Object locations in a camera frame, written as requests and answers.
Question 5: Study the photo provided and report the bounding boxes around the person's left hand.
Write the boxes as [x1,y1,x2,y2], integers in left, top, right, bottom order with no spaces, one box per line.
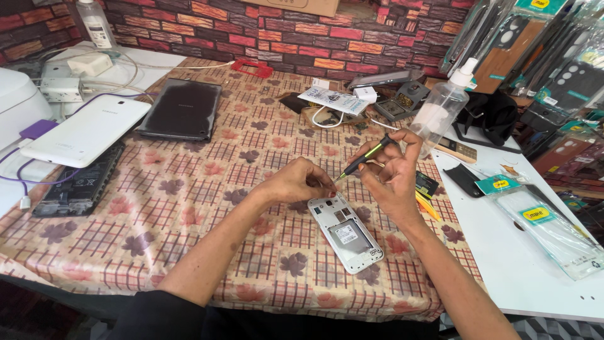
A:
[257,157,338,205]

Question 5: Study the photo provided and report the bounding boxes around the person's right hand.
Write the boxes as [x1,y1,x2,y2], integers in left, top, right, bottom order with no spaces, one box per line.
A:
[348,128,425,230]

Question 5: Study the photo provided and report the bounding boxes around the black and green screwdriver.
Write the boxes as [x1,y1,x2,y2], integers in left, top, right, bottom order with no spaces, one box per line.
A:
[332,134,398,184]

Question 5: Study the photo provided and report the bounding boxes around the white smartphone without back cover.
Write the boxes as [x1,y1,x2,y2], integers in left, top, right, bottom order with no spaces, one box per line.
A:
[307,191,385,275]

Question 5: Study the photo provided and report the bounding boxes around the black card with yellow print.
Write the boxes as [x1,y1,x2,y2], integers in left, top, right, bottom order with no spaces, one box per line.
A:
[415,170,440,199]

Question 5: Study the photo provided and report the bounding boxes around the yellow plastic pry tool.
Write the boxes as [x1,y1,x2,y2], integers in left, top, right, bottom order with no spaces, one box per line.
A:
[415,191,442,222]

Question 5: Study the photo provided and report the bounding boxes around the black phone cover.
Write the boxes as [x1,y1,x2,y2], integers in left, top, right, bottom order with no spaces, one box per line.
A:
[443,163,488,198]

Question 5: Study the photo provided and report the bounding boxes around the beige keypad phone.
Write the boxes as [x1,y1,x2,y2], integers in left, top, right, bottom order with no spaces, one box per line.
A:
[433,136,478,164]

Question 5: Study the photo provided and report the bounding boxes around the grey soldering iron stand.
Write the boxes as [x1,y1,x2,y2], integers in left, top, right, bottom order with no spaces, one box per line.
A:
[374,80,431,123]

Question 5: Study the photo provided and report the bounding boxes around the white and blue packet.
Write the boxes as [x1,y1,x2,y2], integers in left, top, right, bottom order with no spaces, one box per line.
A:
[297,86,371,117]

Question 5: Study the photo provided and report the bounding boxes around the clear spray bottle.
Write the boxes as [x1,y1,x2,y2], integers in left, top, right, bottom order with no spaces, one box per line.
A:
[409,57,480,160]

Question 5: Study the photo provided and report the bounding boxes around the small white charger cube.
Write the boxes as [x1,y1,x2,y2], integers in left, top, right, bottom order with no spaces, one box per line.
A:
[352,86,378,105]

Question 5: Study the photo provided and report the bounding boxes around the floral checked tablecloth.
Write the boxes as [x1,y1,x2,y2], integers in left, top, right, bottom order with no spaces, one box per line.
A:
[0,57,487,324]

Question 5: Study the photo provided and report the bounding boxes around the grey phone lying flat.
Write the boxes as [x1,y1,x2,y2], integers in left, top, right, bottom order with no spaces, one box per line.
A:
[346,69,425,91]

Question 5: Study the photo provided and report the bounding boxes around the black bag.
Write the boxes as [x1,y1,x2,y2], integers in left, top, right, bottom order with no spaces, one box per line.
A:
[454,90,523,153]

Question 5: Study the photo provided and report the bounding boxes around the dark grey tablet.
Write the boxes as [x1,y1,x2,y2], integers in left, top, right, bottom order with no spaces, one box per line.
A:
[137,78,223,143]

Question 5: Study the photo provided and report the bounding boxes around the person's black clothing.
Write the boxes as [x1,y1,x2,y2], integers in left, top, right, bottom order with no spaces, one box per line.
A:
[105,290,442,340]

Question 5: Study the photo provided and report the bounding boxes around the clear phone case packet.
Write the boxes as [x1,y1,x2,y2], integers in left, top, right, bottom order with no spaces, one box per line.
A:
[474,174,604,281]

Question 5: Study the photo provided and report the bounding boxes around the cardboard box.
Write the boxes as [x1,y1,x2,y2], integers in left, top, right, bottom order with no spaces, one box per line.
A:
[240,0,341,18]

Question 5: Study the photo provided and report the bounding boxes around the rack of phone case packets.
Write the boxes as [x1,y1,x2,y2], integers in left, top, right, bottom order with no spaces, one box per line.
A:
[438,0,604,246]

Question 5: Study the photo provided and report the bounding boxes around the white tablet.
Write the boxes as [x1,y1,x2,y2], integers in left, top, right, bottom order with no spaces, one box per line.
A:
[19,95,152,169]

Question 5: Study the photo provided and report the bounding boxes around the opened black tablet with battery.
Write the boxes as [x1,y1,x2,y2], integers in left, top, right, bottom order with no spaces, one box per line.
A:
[31,141,126,218]

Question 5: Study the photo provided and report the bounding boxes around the white charger adapter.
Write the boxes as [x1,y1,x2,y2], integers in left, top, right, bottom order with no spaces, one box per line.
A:
[67,52,114,77]

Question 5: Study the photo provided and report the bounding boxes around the white power adapter block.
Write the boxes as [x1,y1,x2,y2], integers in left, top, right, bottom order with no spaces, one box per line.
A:
[40,76,85,104]

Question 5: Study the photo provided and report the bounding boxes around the clear plastic bottle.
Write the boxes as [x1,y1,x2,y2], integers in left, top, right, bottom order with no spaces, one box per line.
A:
[75,0,118,51]

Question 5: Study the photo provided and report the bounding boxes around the purple plug box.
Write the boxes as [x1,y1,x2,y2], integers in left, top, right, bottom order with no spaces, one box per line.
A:
[19,119,59,140]

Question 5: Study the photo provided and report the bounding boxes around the white appliance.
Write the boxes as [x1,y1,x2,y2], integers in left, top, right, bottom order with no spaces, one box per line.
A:
[0,67,54,153]

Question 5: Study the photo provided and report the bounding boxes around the looped white cable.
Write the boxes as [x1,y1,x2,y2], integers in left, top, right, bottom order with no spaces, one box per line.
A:
[309,105,371,130]

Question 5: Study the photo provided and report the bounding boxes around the red phone frame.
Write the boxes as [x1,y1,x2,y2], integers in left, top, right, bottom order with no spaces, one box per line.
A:
[230,59,274,79]

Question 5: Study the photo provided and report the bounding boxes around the purple cable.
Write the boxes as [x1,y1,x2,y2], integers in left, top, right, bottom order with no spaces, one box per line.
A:
[0,92,159,211]

